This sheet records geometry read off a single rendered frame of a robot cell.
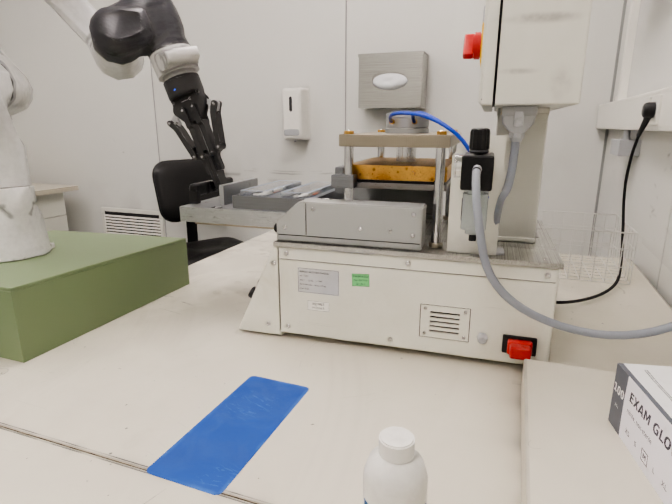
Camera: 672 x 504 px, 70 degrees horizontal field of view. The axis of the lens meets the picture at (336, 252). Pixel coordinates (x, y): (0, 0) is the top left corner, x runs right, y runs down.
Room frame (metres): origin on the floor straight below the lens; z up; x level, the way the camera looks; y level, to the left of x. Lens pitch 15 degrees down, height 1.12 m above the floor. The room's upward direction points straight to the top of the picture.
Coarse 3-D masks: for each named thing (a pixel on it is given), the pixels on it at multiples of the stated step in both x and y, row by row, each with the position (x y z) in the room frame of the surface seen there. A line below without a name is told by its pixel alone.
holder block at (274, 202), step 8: (280, 192) 0.95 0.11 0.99; (328, 192) 0.95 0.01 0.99; (232, 200) 0.91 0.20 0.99; (240, 200) 0.90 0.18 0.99; (248, 200) 0.90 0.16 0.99; (256, 200) 0.89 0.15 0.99; (264, 200) 0.89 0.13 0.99; (272, 200) 0.88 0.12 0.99; (280, 200) 0.88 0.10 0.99; (288, 200) 0.87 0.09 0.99; (296, 200) 0.87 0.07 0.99; (240, 208) 0.90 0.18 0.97; (248, 208) 0.90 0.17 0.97; (256, 208) 0.89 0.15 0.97; (264, 208) 0.89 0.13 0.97; (272, 208) 0.88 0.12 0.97; (280, 208) 0.88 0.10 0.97; (288, 208) 0.87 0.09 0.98
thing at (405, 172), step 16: (368, 160) 0.93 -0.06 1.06; (384, 160) 0.93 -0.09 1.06; (400, 160) 0.90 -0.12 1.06; (416, 160) 0.93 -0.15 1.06; (432, 160) 0.93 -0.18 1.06; (448, 160) 0.93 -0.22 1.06; (368, 176) 0.83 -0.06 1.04; (384, 176) 0.82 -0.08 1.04; (400, 176) 0.81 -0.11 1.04; (416, 176) 0.80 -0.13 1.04; (432, 176) 0.79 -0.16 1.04; (448, 176) 0.82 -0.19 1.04
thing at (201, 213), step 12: (240, 180) 1.03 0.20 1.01; (252, 180) 1.06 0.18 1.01; (228, 192) 0.96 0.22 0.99; (192, 204) 0.95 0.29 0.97; (204, 204) 0.95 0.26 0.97; (216, 204) 0.95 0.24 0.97; (228, 204) 0.95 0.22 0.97; (180, 216) 0.93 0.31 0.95; (192, 216) 0.92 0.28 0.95; (204, 216) 0.92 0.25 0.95; (216, 216) 0.91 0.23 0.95; (228, 216) 0.90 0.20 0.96; (240, 216) 0.89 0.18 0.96; (252, 216) 0.88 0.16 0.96; (264, 216) 0.88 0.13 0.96; (276, 216) 0.87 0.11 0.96; (264, 228) 0.90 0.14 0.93
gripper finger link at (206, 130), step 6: (192, 108) 1.02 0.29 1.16; (198, 114) 1.02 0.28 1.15; (198, 120) 1.02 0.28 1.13; (204, 120) 1.03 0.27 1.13; (204, 126) 1.02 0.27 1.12; (210, 126) 1.05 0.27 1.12; (204, 132) 1.03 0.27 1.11; (210, 132) 1.04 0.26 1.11; (204, 138) 1.03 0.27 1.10; (210, 138) 1.03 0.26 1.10; (210, 144) 1.02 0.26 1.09; (210, 150) 1.02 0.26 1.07
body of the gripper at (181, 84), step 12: (192, 72) 1.03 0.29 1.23; (168, 84) 1.02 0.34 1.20; (180, 84) 1.01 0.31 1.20; (192, 84) 1.02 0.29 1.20; (168, 96) 1.03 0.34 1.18; (180, 96) 1.03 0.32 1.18; (192, 96) 1.03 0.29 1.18; (204, 96) 1.03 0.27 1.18; (204, 108) 1.03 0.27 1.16; (192, 120) 1.03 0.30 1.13
